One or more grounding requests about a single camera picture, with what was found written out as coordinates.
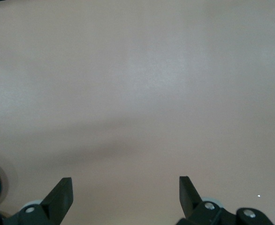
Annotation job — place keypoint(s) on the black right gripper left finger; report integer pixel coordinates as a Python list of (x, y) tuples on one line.
[(57, 201)]

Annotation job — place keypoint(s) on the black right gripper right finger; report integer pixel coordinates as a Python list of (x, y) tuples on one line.
[(189, 199)]

